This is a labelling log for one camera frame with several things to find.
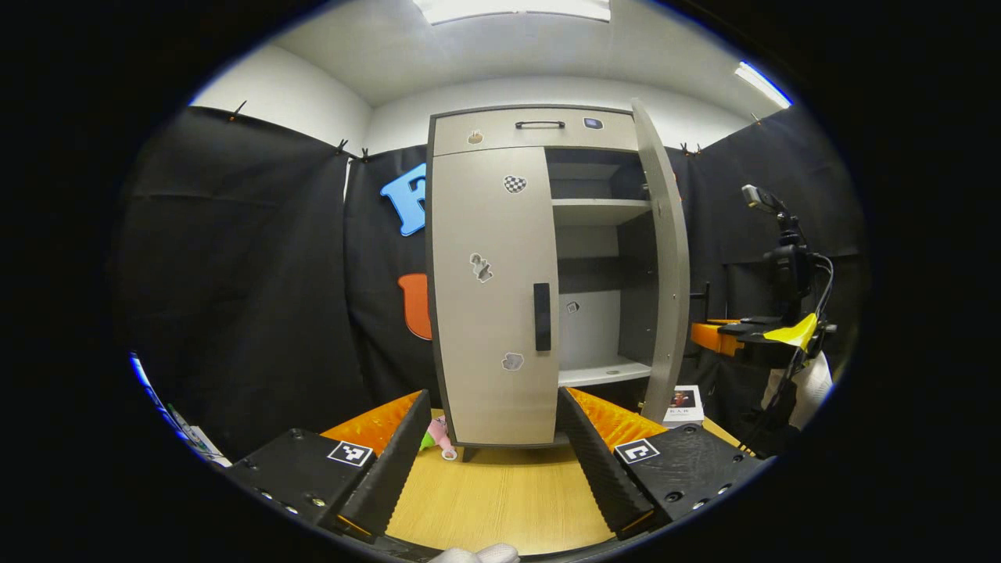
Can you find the pink and green toy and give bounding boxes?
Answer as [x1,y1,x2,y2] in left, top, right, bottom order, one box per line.
[420,416,460,462]

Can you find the small ceiling light panel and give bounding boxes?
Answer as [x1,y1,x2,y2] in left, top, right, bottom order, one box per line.
[735,61,792,109]

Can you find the grey cabinet door square stickers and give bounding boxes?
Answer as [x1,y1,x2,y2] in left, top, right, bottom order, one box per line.
[632,98,712,423]

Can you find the white and blue object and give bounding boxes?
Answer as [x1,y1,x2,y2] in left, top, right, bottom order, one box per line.
[129,352,231,468]

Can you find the long ceiling light panel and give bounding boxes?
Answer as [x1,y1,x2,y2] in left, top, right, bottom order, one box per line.
[413,0,611,24]

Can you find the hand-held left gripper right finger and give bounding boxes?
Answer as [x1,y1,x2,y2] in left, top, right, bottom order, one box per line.
[557,386,767,540]

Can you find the grey cabinet door heart sticker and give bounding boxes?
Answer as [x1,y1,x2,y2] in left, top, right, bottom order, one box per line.
[429,147,560,448]

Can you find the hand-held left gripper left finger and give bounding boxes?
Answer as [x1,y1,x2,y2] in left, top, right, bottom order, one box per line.
[223,389,432,542]

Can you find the black backdrop cloth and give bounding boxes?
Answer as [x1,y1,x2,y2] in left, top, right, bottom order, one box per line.
[113,106,869,462]

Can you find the stack of white books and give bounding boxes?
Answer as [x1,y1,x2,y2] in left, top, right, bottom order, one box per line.
[663,385,705,429]

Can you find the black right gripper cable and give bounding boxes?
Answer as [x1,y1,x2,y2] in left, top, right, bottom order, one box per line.
[735,252,836,456]

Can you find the grey double-door shoe cabinet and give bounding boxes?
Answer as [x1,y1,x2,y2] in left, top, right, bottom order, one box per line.
[426,98,693,450]

